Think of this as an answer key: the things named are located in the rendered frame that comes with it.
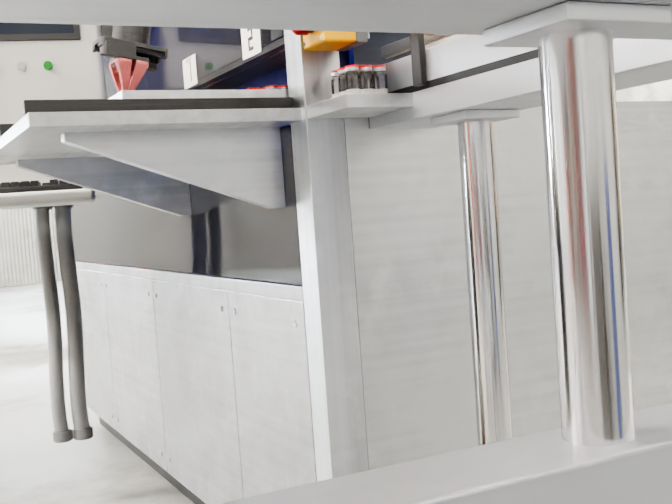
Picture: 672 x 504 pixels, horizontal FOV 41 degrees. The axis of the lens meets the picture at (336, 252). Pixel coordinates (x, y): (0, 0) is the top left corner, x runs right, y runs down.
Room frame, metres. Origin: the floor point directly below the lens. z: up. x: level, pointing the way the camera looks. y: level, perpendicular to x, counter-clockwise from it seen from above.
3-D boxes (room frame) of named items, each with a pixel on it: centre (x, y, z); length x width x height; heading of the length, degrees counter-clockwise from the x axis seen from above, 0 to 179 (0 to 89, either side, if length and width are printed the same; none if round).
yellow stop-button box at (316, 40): (1.34, -0.02, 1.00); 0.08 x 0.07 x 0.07; 117
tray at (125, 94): (1.51, 0.20, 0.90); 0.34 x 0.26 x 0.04; 117
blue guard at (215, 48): (2.30, 0.49, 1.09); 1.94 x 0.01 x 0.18; 27
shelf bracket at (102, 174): (1.85, 0.46, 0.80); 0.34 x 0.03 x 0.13; 117
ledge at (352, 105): (1.34, -0.06, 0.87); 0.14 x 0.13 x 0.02; 117
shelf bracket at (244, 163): (1.40, 0.23, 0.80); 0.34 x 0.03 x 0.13; 117
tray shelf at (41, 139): (1.63, 0.34, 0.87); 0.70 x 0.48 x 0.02; 27
